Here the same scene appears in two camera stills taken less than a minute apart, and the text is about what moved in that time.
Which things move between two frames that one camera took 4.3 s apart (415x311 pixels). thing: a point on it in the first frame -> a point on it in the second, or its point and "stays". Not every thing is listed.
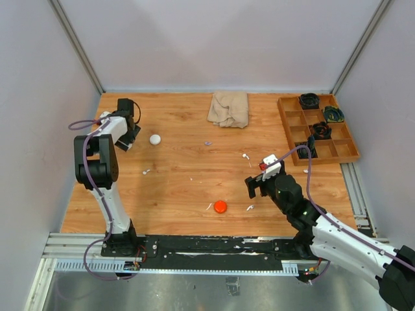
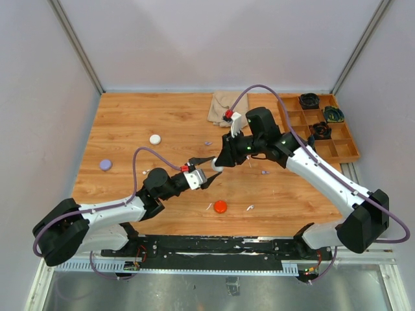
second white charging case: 155,139 stays
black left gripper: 132,136 -> 196,161
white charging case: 129,145 -> 218,169
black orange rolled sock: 321,131 stays
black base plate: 214,253 stays
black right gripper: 255,182 -> 229,156
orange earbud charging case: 220,207 stays
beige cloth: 229,109 stays
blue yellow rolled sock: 332,114 stays
